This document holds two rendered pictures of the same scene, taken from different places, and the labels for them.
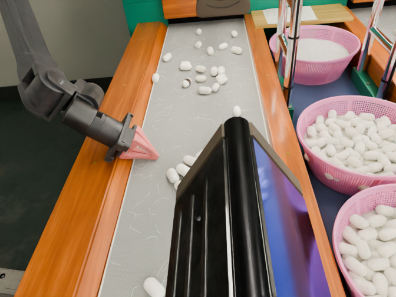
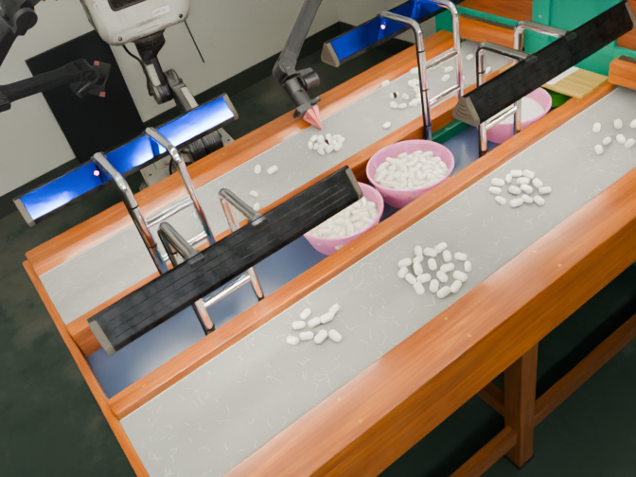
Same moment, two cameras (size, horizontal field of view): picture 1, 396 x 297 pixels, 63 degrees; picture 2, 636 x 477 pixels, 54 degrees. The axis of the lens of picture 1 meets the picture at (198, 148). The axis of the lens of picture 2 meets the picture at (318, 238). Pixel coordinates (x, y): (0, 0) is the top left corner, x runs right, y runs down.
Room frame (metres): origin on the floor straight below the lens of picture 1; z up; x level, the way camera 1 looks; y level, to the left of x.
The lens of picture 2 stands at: (-0.63, -1.47, 1.88)
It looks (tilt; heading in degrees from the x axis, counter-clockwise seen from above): 40 degrees down; 57
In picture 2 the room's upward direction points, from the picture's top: 15 degrees counter-clockwise
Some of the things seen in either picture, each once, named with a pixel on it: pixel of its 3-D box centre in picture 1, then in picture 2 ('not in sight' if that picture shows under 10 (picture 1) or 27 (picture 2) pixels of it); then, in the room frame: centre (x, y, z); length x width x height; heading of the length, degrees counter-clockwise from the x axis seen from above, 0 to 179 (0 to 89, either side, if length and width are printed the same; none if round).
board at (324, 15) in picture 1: (299, 15); (553, 75); (1.15, -0.42, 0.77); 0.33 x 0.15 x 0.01; 83
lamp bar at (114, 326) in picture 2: not in sight; (233, 249); (-0.23, -0.54, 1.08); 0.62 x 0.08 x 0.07; 173
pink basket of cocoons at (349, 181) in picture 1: (358, 147); (411, 176); (0.50, -0.35, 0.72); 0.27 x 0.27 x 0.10
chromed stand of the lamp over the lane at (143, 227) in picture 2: not in sight; (165, 218); (-0.18, -0.07, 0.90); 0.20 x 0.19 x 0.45; 173
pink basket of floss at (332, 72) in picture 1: (311, 55); (508, 114); (0.93, -0.40, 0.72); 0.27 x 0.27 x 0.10
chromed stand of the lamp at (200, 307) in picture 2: not in sight; (236, 291); (-0.23, -0.46, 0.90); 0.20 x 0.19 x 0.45; 173
